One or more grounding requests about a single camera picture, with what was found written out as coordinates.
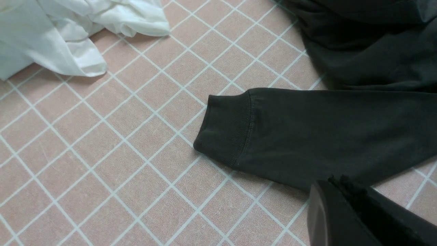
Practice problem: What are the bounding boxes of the white shirt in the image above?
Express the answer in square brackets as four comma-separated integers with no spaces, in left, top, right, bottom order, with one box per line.
[0,0,170,81]

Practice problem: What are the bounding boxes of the dark gray long-sleeve top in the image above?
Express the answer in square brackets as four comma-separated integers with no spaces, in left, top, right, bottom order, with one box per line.
[193,0,437,191]

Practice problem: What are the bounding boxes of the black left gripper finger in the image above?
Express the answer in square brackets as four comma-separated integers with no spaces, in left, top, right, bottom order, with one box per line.
[307,176,437,246]

